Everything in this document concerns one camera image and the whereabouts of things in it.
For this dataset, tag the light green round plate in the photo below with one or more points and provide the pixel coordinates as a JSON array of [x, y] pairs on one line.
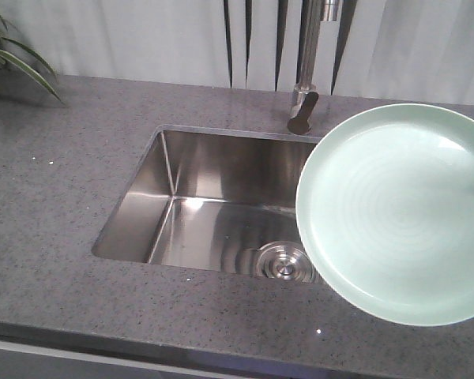
[[385, 212]]

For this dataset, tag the white pleated curtain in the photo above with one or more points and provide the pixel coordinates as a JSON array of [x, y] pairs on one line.
[[411, 50]]

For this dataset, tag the round steel sink drain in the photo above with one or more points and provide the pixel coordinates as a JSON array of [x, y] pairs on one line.
[[285, 260]]

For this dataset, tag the chrome kitchen faucet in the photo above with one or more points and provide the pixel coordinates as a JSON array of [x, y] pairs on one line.
[[305, 96]]

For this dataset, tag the grey sink counter cabinet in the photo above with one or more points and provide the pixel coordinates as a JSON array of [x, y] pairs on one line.
[[442, 352]]

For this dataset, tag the stainless steel sink basin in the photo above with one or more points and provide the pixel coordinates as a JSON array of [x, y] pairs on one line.
[[207, 199]]

